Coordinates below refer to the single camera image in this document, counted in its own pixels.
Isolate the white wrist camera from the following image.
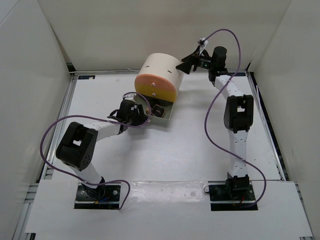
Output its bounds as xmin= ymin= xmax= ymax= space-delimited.
xmin=122 ymin=93 xmax=136 ymax=103
xmin=197 ymin=37 xmax=209 ymax=49

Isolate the blue label sticker right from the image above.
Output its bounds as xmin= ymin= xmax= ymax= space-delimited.
xmin=235 ymin=72 xmax=247 ymax=77

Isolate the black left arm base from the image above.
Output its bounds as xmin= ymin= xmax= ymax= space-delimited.
xmin=74 ymin=183 xmax=121 ymax=210

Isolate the cream drawer organizer shell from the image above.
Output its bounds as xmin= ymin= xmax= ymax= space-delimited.
xmin=137 ymin=53 xmax=185 ymax=101

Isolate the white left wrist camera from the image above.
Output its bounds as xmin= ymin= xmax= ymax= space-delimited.
xmin=122 ymin=93 xmax=136 ymax=103

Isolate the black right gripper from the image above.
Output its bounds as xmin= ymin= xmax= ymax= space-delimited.
xmin=175 ymin=46 xmax=215 ymax=75

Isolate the grey bottom drawer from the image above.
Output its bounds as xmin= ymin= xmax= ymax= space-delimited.
xmin=135 ymin=95 xmax=174 ymax=123

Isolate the orange drawer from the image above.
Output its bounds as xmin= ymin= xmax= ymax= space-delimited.
xmin=134 ymin=73 xmax=177 ymax=92

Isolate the blue label sticker left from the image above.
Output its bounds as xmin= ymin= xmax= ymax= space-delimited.
xmin=78 ymin=75 xmax=96 ymax=80

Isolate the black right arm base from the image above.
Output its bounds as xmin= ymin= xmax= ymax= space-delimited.
xmin=203 ymin=183 xmax=258 ymax=212

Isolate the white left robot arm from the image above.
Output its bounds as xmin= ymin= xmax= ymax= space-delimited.
xmin=55 ymin=99 xmax=147 ymax=200

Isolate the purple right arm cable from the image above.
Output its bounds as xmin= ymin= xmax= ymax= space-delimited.
xmin=201 ymin=28 xmax=267 ymax=208

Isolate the square black gold compact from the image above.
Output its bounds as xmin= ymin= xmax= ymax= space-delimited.
xmin=151 ymin=104 xmax=166 ymax=118

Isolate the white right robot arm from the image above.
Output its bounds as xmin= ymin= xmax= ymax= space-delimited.
xmin=176 ymin=46 xmax=254 ymax=200

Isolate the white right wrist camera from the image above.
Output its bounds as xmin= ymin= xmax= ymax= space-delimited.
xmin=197 ymin=37 xmax=209 ymax=49

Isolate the yellow drawer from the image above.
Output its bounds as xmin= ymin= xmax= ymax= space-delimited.
xmin=135 ymin=83 xmax=177 ymax=103

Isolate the blue label sticker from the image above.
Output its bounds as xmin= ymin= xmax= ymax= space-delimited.
xmin=235 ymin=72 xmax=247 ymax=77
xmin=78 ymin=75 xmax=96 ymax=80

